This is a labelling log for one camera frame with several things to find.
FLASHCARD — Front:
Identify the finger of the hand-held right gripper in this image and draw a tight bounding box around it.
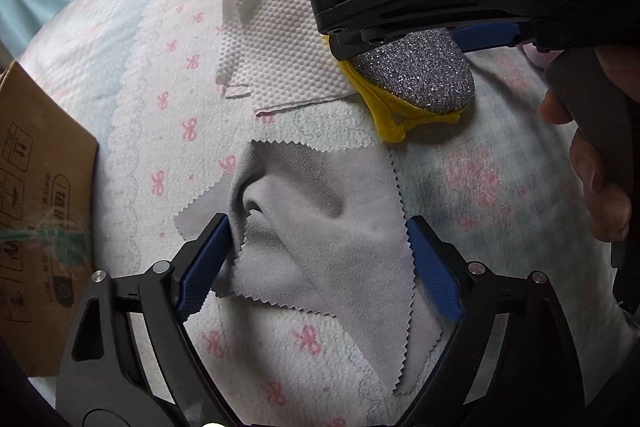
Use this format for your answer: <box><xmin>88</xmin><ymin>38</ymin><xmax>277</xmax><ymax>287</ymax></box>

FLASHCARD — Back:
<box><xmin>452</xmin><ymin>21</ymin><xmax>568</xmax><ymax>54</ymax></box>
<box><xmin>305</xmin><ymin>0</ymin><xmax>535</xmax><ymax>62</ymax></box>

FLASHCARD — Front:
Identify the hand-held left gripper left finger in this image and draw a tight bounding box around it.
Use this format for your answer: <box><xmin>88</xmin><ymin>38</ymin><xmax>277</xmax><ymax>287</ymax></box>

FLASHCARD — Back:
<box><xmin>56</xmin><ymin>212</ymin><xmax>237</xmax><ymax>427</ymax></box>

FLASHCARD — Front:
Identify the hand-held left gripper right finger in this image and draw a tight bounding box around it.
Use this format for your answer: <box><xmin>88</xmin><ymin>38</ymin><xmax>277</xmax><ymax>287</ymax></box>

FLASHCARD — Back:
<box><xmin>397</xmin><ymin>215</ymin><xmax>588</xmax><ymax>427</ymax></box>

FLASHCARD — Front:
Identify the silver glitter yellow sponge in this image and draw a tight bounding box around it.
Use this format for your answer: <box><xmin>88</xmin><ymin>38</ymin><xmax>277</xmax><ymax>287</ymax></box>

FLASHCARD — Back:
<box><xmin>322</xmin><ymin>28</ymin><xmax>476</xmax><ymax>144</ymax></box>

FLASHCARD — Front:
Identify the grey microfiber cloth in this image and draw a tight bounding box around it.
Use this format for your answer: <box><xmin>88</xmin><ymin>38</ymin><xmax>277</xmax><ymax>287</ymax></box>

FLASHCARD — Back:
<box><xmin>172</xmin><ymin>139</ymin><xmax>444</xmax><ymax>396</ymax></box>

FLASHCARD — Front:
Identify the person's right hand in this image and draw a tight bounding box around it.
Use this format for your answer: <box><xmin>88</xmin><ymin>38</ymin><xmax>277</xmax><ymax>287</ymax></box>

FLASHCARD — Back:
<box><xmin>539</xmin><ymin>88</ymin><xmax>634</xmax><ymax>244</ymax></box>

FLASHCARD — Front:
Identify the white embossed paper towel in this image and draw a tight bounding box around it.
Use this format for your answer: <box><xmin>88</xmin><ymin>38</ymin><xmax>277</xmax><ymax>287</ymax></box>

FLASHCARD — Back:
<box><xmin>215</xmin><ymin>0</ymin><xmax>362</xmax><ymax>116</ymax></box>

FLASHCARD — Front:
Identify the brown cardboard box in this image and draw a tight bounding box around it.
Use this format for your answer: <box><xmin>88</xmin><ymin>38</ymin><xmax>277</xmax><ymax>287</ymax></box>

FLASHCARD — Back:
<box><xmin>0</xmin><ymin>61</ymin><xmax>100</xmax><ymax>379</ymax></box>

